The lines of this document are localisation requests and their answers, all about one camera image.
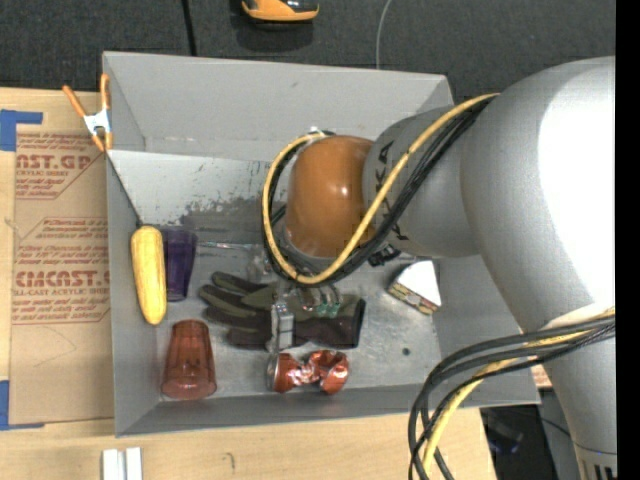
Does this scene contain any black cylinder on white bracket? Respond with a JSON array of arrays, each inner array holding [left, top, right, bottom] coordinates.
[[368, 246, 403, 269]]

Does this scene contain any orange clear plastic cup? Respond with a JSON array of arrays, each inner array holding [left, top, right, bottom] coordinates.
[[160, 319, 219, 401]]

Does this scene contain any yellow toy corn cob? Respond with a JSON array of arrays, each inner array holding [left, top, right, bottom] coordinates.
[[130, 225, 168, 326]]

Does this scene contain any dark brown and green glove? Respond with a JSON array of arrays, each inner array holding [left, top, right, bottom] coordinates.
[[198, 270, 367, 351]]

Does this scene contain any crushed red metal can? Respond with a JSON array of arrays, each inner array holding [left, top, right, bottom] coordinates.
[[265, 349, 351, 395]]

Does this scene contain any white box with patterned edge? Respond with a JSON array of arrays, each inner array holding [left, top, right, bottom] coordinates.
[[387, 260, 443, 316]]

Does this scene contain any brown cardboard board red print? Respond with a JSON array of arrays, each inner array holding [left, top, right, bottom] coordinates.
[[0, 86, 117, 432]]

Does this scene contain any grey metal bin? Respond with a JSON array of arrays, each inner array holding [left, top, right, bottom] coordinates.
[[101, 51, 542, 438]]

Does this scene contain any purple clear plastic cup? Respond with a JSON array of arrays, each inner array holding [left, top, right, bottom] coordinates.
[[160, 227, 199, 303]]

